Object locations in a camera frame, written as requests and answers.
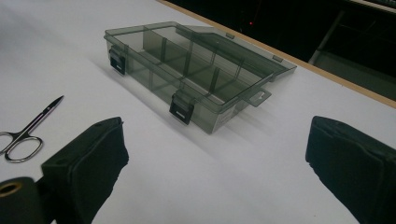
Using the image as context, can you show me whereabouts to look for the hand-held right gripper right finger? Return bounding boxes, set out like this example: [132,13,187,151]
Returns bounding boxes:
[304,115,396,224]

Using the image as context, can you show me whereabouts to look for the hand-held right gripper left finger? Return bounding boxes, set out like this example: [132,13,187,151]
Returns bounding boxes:
[41,116,130,224]

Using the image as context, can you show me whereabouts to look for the smoky transparent plastic organizer box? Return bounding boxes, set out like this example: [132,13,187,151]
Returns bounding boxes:
[104,21,298,135]

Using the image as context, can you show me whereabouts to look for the small silver scissors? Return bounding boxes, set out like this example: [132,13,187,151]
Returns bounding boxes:
[0,94,65,163]

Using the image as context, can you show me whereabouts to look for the dark metal stand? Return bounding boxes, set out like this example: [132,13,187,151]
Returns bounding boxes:
[307,8,396,101]

